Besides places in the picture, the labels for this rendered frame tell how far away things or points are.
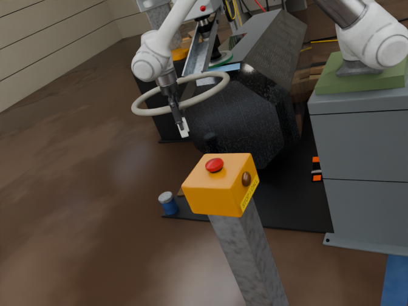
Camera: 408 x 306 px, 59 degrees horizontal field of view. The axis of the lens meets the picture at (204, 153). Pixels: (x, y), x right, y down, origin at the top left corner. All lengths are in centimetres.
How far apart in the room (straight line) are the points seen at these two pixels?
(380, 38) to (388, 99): 28
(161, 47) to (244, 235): 74
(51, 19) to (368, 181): 809
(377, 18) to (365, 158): 60
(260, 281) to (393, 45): 83
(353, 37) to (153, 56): 66
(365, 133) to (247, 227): 89
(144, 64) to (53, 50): 768
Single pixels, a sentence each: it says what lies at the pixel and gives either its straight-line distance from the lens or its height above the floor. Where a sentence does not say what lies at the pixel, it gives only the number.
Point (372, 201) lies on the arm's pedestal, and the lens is 181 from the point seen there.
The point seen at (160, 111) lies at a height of 95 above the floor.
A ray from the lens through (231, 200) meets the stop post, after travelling 72.
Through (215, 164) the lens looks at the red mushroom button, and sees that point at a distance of 75.
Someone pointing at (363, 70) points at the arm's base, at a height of 86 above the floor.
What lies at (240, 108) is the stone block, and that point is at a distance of 228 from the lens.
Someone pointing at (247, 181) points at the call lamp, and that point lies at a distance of 74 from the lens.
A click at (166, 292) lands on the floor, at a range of 210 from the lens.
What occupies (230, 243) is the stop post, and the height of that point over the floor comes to 89.
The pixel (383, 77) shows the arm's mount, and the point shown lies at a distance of 154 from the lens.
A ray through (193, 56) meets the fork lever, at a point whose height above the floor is 95.
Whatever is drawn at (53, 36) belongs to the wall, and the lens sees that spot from 897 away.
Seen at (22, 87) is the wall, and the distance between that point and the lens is 835.
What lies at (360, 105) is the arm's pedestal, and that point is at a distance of 153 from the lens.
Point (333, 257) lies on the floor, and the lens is 197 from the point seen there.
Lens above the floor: 148
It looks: 29 degrees down
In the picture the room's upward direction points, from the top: 22 degrees counter-clockwise
